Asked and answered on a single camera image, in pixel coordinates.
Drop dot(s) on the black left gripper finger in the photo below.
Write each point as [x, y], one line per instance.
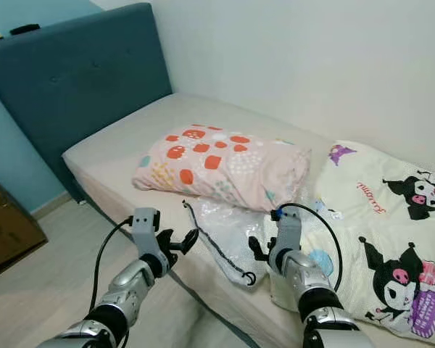
[187, 241]

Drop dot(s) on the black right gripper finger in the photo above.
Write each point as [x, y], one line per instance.
[257, 249]

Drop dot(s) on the clear plastic zipper bag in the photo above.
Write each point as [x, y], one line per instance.
[228, 232]

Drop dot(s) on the pink pillow with orange spots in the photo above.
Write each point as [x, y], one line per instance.
[225, 168]

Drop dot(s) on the cream cartoon print blanket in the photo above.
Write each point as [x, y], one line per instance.
[377, 217]

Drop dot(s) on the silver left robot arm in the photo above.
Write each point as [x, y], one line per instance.
[123, 297]

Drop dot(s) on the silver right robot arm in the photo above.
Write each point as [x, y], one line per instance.
[319, 290]

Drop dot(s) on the dark blue bed base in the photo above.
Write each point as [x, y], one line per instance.
[210, 313]

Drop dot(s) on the mattress with cream sheet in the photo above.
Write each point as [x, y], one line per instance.
[109, 148]

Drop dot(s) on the brown cardboard box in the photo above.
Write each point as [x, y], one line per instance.
[11, 232]

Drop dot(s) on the blue upholstered bed headboard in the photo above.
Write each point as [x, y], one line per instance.
[80, 72]

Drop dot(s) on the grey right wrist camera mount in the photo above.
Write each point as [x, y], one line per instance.
[288, 228]

